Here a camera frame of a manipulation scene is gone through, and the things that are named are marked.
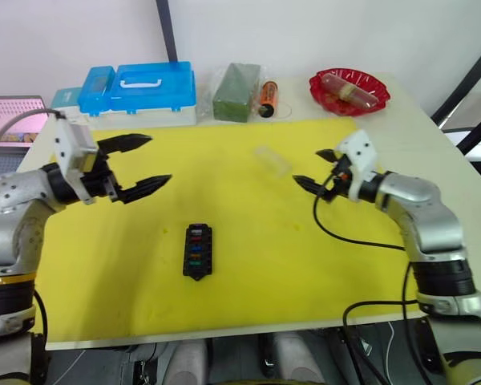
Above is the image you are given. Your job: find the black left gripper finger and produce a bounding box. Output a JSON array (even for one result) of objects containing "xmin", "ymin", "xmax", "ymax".
[
  {"xmin": 117, "ymin": 174, "xmax": 174, "ymax": 205},
  {"xmin": 96, "ymin": 133, "xmax": 154, "ymax": 162}
]

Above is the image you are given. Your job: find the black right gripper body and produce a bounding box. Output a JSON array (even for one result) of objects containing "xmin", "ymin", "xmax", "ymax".
[{"xmin": 323, "ymin": 154, "xmax": 356, "ymax": 202}]

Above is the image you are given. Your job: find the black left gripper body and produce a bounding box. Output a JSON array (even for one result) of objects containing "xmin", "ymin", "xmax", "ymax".
[{"xmin": 81, "ymin": 150, "xmax": 123, "ymax": 202}]

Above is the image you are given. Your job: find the clear fuse box cover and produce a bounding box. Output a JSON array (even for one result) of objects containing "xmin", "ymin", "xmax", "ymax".
[{"xmin": 253, "ymin": 145, "xmax": 295, "ymax": 179}]

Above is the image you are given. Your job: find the pale teal white box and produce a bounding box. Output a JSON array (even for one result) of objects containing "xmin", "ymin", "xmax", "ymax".
[{"xmin": 49, "ymin": 86, "xmax": 83, "ymax": 122}]

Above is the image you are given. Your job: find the black fuse box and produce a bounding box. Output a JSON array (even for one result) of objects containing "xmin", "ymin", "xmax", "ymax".
[{"xmin": 181, "ymin": 222, "xmax": 219, "ymax": 283}]

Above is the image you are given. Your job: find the large blue storage case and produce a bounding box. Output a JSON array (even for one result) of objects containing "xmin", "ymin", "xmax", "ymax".
[{"xmin": 108, "ymin": 60, "xmax": 198, "ymax": 128}]

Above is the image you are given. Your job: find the small blue plastic case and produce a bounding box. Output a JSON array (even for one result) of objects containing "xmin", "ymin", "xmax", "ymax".
[{"xmin": 77, "ymin": 64, "xmax": 115, "ymax": 119}]

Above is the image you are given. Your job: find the red wrapped sausage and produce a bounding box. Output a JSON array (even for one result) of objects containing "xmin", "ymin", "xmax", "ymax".
[{"xmin": 321, "ymin": 72, "xmax": 378, "ymax": 110}]

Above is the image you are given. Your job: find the orange black cylindrical battery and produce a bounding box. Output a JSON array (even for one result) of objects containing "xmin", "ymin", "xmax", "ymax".
[{"xmin": 257, "ymin": 79, "xmax": 281, "ymax": 119}]

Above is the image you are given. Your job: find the red plastic plate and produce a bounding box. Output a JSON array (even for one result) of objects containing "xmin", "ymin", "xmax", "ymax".
[{"xmin": 308, "ymin": 67, "xmax": 392, "ymax": 119}]

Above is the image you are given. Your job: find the yellow foam mat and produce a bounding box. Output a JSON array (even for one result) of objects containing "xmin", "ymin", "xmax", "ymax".
[{"xmin": 34, "ymin": 117, "xmax": 420, "ymax": 344}]

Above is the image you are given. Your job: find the laptop with pink screen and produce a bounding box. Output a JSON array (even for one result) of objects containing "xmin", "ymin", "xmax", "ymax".
[{"xmin": 0, "ymin": 95, "xmax": 50, "ymax": 174}]

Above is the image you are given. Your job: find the green block in clear bag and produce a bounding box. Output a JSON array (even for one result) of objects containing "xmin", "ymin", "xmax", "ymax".
[{"xmin": 198, "ymin": 62, "xmax": 263, "ymax": 123}]

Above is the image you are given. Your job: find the black slanted pole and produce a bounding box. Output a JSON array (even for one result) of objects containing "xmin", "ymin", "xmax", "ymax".
[{"xmin": 156, "ymin": 0, "xmax": 180, "ymax": 63}]

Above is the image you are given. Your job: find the grey rounded shape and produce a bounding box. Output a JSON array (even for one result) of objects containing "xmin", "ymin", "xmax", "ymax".
[
  {"xmin": 271, "ymin": 331, "xmax": 326, "ymax": 385},
  {"xmin": 171, "ymin": 339, "xmax": 208, "ymax": 385}
]

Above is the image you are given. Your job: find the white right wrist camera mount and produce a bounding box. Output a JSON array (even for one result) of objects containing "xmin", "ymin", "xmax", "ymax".
[{"xmin": 335, "ymin": 128, "xmax": 380, "ymax": 202}]

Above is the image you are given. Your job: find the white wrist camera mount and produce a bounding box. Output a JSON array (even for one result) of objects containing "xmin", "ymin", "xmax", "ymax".
[
  {"xmin": 335, "ymin": 128, "xmax": 380, "ymax": 202},
  {"xmin": 53, "ymin": 115, "xmax": 99, "ymax": 204}
]

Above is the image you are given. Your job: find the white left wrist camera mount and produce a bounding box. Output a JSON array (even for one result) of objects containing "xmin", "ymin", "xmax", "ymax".
[{"xmin": 53, "ymin": 115, "xmax": 99, "ymax": 204}]

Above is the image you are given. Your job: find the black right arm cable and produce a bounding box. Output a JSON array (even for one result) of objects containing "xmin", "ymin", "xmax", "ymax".
[{"xmin": 312, "ymin": 172, "xmax": 422, "ymax": 385}]

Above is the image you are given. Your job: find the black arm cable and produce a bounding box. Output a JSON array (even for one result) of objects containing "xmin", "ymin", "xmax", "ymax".
[
  {"xmin": 30, "ymin": 289, "xmax": 51, "ymax": 385},
  {"xmin": 312, "ymin": 172, "xmax": 422, "ymax": 385}
]

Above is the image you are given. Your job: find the grey left arm cable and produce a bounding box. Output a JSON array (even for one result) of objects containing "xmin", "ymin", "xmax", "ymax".
[{"xmin": 0, "ymin": 108, "xmax": 67, "ymax": 170}]

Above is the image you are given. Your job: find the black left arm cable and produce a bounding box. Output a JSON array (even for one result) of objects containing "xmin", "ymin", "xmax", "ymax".
[{"xmin": 30, "ymin": 289, "xmax": 51, "ymax": 385}]

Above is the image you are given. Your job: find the black metal frame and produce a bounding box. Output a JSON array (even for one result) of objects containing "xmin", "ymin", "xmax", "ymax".
[{"xmin": 430, "ymin": 37, "xmax": 481, "ymax": 162}]

